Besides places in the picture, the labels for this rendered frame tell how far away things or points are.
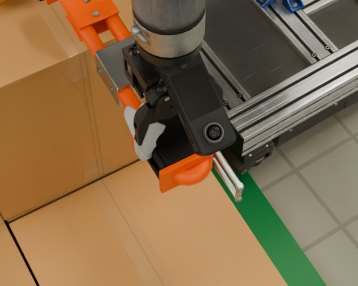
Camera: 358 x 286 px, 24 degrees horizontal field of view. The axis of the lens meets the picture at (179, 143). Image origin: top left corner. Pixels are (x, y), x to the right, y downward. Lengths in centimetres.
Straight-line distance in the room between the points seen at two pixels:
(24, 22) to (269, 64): 100
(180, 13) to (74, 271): 83
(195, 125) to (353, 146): 148
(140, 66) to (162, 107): 5
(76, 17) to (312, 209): 122
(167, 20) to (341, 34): 151
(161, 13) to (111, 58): 31
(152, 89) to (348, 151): 145
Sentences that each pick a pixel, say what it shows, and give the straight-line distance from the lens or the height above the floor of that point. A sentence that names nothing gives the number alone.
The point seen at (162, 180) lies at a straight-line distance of 101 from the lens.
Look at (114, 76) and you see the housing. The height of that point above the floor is 109.
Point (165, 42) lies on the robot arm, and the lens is 84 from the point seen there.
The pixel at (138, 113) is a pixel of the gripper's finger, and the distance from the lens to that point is 95.
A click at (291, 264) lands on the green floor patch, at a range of 215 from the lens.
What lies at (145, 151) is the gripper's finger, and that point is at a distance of 100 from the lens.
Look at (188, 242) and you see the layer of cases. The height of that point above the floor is 54.
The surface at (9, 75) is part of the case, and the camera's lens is 128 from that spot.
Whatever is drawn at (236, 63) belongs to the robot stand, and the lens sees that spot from 219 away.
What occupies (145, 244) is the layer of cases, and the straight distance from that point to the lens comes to 156.
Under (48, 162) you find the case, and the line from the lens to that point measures 150.
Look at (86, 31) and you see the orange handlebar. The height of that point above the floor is 109.
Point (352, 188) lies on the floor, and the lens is 228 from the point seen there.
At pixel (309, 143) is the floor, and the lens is 232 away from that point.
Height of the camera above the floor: 197
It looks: 59 degrees down
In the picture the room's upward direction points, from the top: straight up
